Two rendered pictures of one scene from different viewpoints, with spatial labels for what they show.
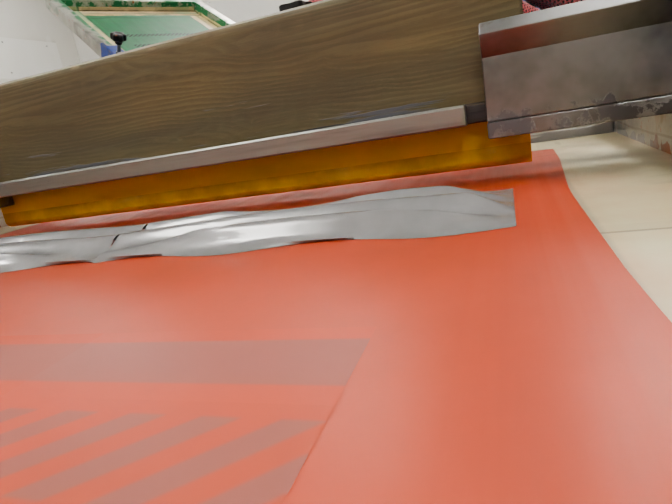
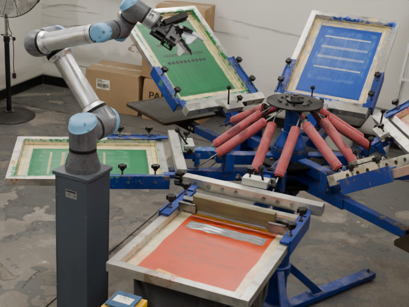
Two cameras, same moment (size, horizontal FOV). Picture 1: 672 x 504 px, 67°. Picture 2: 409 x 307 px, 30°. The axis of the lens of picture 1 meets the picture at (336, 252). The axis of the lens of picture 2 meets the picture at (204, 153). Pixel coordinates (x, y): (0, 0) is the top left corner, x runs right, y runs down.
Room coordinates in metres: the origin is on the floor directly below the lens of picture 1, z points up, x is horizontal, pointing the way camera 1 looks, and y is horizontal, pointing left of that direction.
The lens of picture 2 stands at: (-2.71, 0.14, 2.45)
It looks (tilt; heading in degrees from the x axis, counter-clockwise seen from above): 21 degrees down; 1
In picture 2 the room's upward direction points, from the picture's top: 4 degrees clockwise
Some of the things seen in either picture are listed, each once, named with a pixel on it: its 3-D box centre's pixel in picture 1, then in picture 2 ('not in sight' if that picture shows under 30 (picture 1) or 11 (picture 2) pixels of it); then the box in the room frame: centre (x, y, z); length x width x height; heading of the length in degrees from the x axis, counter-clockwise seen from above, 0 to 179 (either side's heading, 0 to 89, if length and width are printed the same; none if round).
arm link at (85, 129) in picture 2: not in sight; (83, 131); (0.28, 0.72, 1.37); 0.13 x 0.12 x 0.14; 154
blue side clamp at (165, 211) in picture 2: not in sight; (178, 206); (0.45, 0.32, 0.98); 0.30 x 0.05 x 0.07; 160
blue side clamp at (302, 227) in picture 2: not in sight; (294, 233); (0.26, -0.20, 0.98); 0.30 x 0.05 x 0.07; 160
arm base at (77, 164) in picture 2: not in sight; (83, 157); (0.28, 0.72, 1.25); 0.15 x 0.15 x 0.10
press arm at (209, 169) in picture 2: not in sight; (172, 173); (1.01, 0.39, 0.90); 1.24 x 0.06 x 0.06; 100
